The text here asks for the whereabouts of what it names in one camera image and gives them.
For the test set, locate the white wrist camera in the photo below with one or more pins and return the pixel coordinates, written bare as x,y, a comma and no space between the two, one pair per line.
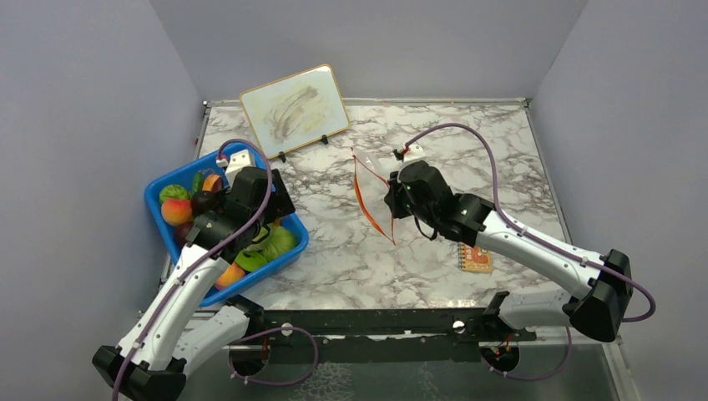
410,154
235,163

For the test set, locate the small orange notebook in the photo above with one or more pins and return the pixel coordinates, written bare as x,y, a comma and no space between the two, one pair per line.
474,259

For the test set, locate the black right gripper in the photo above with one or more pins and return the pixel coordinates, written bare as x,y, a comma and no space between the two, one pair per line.
392,197

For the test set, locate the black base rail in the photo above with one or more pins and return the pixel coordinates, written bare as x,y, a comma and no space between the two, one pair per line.
468,334

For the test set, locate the dark purple toy plum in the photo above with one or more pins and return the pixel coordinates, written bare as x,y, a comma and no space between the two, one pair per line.
203,201

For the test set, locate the orange toy peach front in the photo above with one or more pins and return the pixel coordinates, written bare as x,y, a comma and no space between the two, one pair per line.
232,274

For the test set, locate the white drawing board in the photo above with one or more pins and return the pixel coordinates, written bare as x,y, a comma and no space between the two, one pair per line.
295,111

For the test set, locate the blue plastic basket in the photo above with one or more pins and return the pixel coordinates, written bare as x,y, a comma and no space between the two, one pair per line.
183,176

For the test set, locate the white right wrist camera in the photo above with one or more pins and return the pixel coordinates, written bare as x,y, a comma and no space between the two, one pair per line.
410,154

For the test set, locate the clear orange-zip bag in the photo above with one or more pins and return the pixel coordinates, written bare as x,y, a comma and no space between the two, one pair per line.
370,184

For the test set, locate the small green toy cabbage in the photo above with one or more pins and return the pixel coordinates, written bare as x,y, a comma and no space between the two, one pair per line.
177,192

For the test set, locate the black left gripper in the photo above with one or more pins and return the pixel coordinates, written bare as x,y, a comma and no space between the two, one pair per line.
280,204

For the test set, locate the dark red toy fruit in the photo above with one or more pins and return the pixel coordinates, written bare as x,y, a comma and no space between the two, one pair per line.
180,233

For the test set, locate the green toy pepper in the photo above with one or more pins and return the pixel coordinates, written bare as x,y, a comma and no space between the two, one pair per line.
197,183

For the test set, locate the green toy starfruit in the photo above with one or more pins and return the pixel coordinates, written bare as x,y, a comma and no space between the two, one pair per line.
250,261

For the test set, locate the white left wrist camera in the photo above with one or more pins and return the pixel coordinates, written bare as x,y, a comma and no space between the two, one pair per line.
235,163

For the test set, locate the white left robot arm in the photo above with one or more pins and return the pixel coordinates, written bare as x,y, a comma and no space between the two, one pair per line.
153,361

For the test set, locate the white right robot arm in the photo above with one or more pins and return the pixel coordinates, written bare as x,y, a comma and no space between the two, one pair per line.
593,293

